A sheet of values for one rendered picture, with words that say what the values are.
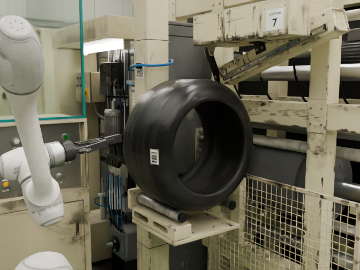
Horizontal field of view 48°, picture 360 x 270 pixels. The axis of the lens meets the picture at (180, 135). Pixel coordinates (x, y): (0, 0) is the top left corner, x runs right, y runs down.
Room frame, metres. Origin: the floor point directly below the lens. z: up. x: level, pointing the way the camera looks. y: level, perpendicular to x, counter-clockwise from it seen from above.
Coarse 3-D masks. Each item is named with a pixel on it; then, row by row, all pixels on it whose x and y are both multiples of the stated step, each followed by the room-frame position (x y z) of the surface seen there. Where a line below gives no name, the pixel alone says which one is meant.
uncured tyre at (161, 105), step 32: (160, 96) 1.63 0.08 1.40; (192, 96) 1.60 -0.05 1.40; (224, 96) 1.70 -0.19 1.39; (128, 128) 1.68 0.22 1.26; (160, 128) 1.53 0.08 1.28; (224, 128) 1.99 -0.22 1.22; (128, 160) 1.66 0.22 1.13; (160, 160) 1.52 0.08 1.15; (224, 160) 1.96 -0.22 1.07; (160, 192) 1.56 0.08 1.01; (192, 192) 1.60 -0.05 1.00; (224, 192) 1.70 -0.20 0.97
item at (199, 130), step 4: (196, 128) 2.25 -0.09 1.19; (200, 128) 2.25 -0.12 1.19; (196, 132) 2.25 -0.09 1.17; (200, 132) 2.24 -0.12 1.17; (196, 136) 2.25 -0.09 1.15; (200, 136) 2.23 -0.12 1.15; (196, 140) 2.25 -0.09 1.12; (200, 140) 2.26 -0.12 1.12; (196, 144) 2.25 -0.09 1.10; (200, 144) 2.24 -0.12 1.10; (196, 148) 2.25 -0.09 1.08; (200, 148) 2.23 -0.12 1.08; (196, 152) 2.25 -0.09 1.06; (196, 156) 2.25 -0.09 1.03; (196, 160) 2.25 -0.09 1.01
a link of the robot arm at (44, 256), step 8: (32, 256) 0.96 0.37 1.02; (40, 256) 0.96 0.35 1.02; (48, 256) 0.97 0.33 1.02; (56, 256) 0.97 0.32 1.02; (24, 264) 0.93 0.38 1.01; (32, 264) 0.92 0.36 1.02; (40, 264) 0.92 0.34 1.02; (48, 264) 0.92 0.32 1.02; (56, 264) 0.93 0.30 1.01; (64, 264) 0.95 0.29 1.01
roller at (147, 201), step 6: (138, 198) 1.85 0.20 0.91; (144, 198) 1.81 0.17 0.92; (150, 198) 1.79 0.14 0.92; (144, 204) 1.81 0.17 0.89; (150, 204) 1.76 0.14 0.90; (156, 204) 1.72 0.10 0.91; (162, 204) 1.70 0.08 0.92; (156, 210) 1.72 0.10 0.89; (162, 210) 1.68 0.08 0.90; (168, 210) 1.65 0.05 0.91; (174, 210) 1.62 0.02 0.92; (168, 216) 1.65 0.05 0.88; (174, 216) 1.60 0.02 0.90; (180, 216) 1.58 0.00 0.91; (186, 216) 1.60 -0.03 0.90
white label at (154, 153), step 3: (150, 150) 1.52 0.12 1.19; (153, 150) 1.52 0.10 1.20; (156, 150) 1.51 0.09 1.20; (150, 153) 1.53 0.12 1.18; (153, 153) 1.52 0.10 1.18; (156, 153) 1.51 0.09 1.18; (150, 156) 1.53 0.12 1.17; (153, 156) 1.52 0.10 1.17; (156, 156) 1.51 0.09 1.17; (153, 159) 1.52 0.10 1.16; (156, 159) 1.51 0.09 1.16; (153, 162) 1.52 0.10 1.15; (156, 162) 1.51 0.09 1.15
